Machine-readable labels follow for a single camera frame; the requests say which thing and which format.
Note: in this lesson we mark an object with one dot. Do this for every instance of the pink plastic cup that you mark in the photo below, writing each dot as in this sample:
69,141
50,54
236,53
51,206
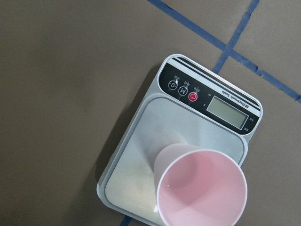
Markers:
198,187

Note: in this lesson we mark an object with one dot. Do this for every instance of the silver electronic kitchen scale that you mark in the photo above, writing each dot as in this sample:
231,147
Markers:
185,103

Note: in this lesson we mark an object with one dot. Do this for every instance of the brown paper table cover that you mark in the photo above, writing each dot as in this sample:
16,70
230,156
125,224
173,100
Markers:
73,72

